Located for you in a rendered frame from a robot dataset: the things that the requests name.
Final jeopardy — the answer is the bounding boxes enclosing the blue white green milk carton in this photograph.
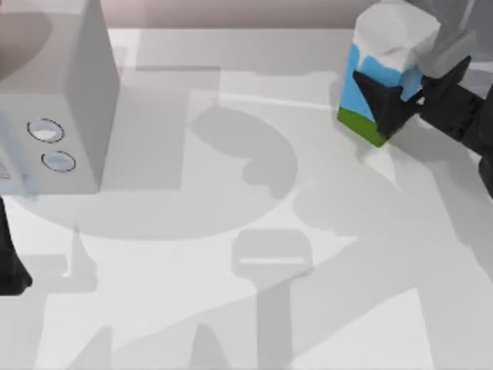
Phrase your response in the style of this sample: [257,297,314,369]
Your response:
[335,4,442,149]

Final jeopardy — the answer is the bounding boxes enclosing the pale microwave oven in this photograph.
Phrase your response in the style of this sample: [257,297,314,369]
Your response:
[0,0,121,200]

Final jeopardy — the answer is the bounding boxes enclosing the round microwave knob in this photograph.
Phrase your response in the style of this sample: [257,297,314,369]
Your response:
[26,118,65,144]
[40,150,77,173]

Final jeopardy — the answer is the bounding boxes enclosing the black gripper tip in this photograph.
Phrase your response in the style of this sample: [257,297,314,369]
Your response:
[0,195,34,298]

